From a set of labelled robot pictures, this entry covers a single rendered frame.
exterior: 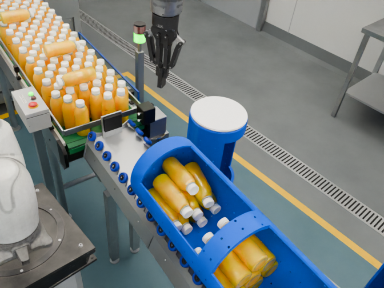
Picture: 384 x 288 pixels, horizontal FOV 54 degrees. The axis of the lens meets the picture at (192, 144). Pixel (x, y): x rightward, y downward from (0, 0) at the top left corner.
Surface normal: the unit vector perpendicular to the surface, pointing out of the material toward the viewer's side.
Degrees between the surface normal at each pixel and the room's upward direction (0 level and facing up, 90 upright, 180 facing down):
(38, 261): 5
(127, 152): 0
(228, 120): 0
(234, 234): 19
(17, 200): 73
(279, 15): 90
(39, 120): 90
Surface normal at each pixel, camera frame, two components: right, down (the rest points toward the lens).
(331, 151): 0.09, -0.75
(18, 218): 0.67, 0.47
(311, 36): -0.74, 0.39
